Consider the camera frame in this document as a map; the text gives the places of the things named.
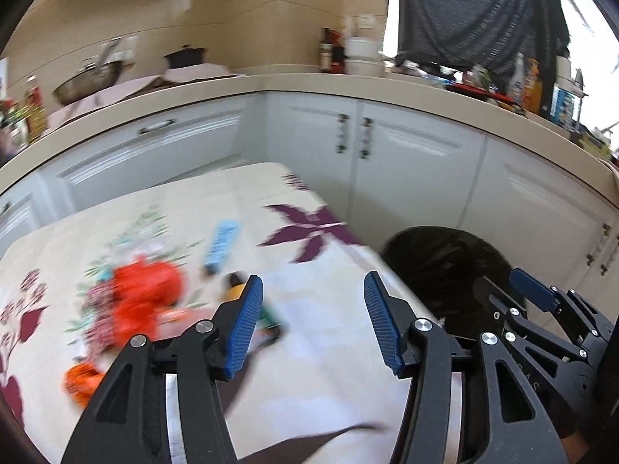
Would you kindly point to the black trash bin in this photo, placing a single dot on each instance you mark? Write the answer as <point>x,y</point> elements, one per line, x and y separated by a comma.
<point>440,266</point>

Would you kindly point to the white stacked bowls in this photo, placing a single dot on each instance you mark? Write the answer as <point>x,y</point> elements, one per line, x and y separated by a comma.
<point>363,57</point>

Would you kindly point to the red white checkered wrapper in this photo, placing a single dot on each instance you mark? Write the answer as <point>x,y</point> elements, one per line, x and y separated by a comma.
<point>98,306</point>

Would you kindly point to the floral tablecloth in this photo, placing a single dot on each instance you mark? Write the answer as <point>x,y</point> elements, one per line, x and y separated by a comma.
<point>320,394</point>

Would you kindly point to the pink stove cover cloth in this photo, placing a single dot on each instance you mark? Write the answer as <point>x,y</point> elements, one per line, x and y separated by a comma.
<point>137,87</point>

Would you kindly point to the small orange wrapper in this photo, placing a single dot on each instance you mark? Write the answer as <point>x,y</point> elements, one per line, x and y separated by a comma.
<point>81,381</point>

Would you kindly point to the light blue tube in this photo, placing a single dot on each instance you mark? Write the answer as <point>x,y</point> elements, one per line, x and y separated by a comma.
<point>220,248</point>

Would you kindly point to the black pot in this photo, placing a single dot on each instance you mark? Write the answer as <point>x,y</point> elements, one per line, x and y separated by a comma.
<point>185,57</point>

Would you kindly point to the red plastic bag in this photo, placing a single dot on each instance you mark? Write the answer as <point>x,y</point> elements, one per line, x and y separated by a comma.
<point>142,290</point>

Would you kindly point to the orange soap bottle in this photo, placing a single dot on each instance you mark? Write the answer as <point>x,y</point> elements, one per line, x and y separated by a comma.
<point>532,87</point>

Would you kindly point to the black green marker tube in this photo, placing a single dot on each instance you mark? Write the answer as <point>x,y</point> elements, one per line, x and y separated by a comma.
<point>268,329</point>

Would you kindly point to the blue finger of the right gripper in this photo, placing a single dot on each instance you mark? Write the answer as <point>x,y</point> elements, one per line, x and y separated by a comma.
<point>541,296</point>

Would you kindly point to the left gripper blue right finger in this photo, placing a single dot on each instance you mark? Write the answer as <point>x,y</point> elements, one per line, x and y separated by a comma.
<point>385,328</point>

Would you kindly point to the dark grey hanging cloth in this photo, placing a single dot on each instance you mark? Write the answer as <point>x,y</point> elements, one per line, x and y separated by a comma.
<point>489,33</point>

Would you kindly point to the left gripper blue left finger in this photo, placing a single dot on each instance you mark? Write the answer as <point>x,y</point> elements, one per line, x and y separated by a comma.
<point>245,316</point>

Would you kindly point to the white spray bottle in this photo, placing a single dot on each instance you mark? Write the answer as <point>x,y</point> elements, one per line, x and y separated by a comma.
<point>517,80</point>

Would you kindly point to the steel wok pan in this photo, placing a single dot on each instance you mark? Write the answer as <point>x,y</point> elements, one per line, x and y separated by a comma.
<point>98,75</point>

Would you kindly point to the dark sauce bottle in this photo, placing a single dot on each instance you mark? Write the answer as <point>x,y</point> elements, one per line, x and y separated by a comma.
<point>326,51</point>

